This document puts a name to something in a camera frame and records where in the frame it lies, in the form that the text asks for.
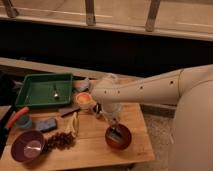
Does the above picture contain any green plastic tray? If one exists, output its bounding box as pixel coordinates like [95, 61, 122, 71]
[15, 73, 73, 108]

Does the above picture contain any yellow banana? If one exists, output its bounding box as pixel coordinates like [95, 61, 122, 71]
[65, 112, 79, 138]

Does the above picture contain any grey blue sponge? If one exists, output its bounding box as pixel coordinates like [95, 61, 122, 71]
[35, 118, 57, 133]

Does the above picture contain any small blue cup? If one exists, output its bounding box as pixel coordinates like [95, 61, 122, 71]
[15, 115, 32, 129]

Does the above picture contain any bunch of dark grapes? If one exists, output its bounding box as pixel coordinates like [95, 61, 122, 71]
[43, 132, 75, 153]

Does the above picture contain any red bowl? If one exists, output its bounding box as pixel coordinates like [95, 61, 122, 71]
[105, 124, 132, 150]

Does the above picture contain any orange handled tool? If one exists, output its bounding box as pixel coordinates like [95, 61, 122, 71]
[4, 106, 29, 130]

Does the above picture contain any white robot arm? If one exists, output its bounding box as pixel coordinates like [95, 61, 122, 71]
[91, 64, 213, 171]

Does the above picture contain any purple bowl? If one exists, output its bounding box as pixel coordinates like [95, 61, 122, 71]
[11, 130, 45, 163]

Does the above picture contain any wooden board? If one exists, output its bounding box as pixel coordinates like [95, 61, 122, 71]
[0, 78, 156, 171]

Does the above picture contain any silver spoon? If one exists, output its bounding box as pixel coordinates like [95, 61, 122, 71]
[53, 84, 59, 99]

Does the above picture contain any grey blue cloth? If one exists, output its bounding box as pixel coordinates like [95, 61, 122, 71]
[73, 78, 91, 92]

